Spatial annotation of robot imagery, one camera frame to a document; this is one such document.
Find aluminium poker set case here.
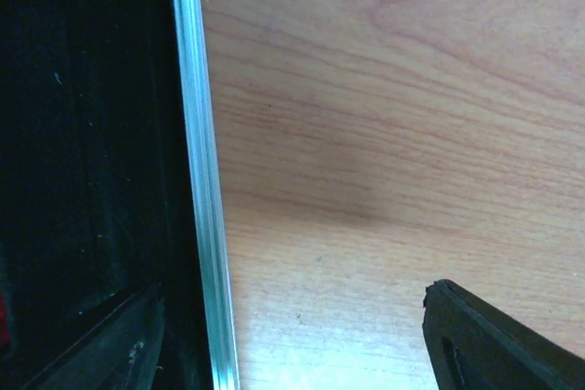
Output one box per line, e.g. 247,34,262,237
1,0,239,389

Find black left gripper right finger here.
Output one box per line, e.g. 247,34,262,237
422,279,584,389

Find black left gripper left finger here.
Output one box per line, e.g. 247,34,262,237
21,282,165,389

